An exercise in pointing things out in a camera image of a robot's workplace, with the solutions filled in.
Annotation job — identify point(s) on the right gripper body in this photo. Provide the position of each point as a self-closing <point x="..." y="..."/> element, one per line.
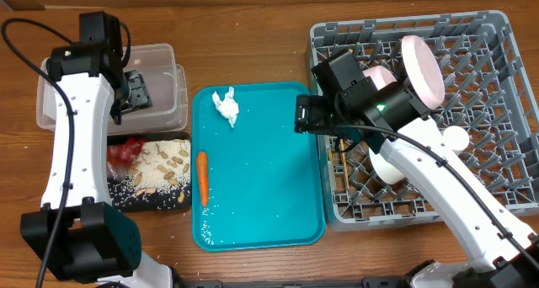
<point x="324" y="118"/>

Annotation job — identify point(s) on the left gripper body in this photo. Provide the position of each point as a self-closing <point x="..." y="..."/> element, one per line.
<point x="139" y="96"/>

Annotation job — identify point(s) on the red snack wrapper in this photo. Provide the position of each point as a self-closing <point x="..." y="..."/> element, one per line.
<point x="120" y="158"/>

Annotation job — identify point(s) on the pink bowl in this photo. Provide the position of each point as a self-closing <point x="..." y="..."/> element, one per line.
<point x="380" y="76"/>

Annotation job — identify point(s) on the white napkin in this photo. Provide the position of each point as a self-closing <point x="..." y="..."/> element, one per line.
<point x="227" y="107"/>

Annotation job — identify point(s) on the orange carrot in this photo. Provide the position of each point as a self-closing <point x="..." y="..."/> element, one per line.
<point x="201" y="163"/>

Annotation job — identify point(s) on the small white bowl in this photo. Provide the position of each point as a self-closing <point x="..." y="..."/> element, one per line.
<point x="384" y="170"/>

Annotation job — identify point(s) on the large white plate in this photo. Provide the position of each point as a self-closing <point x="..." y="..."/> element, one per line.
<point x="423" y="71"/>

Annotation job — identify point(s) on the white paper cup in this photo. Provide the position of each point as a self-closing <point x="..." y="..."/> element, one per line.
<point x="456" y="138"/>

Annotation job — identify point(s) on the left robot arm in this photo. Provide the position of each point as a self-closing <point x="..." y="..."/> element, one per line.
<point x="77" y="233"/>

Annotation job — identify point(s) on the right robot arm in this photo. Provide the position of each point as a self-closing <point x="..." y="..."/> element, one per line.
<point x="393" y="119"/>

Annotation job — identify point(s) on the grey dishwasher rack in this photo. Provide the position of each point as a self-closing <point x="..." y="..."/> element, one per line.
<point x="487" y="93"/>

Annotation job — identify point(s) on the clear plastic bin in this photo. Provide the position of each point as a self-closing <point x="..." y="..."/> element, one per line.
<point x="165" y="82"/>

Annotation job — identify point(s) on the wooden chopstick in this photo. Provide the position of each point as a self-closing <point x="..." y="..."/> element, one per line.
<point x="345" y="168"/>

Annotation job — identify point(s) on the rice and peanuts pile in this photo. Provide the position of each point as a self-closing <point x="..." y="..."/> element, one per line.
<point x="162" y="168"/>

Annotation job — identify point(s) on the black tray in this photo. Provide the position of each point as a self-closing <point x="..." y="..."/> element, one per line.
<point x="160" y="195"/>

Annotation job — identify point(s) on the teal plastic tray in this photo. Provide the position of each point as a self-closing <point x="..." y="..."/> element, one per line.
<point x="264" y="181"/>

